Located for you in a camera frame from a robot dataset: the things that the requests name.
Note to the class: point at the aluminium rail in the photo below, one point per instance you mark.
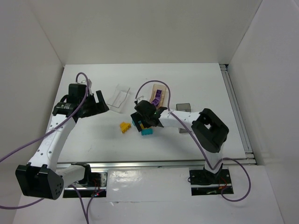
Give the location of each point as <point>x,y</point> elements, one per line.
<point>250,157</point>
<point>146,164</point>

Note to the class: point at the teal lego brick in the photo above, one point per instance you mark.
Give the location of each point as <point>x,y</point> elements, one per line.
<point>147,131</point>

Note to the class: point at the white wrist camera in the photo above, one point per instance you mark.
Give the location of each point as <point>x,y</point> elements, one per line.
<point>85,82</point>
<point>139,99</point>

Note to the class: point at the tan translucent container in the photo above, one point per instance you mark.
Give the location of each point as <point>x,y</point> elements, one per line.
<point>158,87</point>

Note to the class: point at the dark grey container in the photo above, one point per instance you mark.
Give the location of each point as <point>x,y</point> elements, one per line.
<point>184,107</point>

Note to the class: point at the clear plastic container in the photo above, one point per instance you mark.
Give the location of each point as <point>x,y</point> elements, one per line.
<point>117,102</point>

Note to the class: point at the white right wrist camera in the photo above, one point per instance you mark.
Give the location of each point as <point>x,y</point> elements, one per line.
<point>139,99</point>

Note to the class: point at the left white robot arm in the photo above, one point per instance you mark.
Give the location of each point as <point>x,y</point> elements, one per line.
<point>40,177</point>

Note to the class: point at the aluminium rail front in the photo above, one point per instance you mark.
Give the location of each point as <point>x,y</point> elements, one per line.
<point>146,164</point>

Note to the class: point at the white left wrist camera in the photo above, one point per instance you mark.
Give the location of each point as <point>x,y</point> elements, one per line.
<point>85,82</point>

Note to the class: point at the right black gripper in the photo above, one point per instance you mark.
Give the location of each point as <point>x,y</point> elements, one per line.
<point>138,119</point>

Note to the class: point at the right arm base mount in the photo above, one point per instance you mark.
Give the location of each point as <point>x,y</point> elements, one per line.
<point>204,183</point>

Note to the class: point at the purple rounded printed lego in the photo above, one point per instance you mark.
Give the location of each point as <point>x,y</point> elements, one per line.
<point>158,93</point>

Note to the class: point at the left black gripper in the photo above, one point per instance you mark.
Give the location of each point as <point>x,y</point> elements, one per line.
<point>94,105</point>

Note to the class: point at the yellow lego brick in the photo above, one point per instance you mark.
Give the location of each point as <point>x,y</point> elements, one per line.
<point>124,126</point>

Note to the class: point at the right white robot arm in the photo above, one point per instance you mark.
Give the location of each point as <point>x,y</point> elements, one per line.
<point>205,128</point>

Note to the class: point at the aluminium rail right side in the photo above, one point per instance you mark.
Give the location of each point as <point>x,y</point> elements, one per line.
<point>250,157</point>

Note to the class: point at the purple small lego brick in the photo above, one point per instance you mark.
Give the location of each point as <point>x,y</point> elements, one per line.
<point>156,102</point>

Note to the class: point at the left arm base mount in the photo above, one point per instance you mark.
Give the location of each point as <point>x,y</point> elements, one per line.
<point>96,187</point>

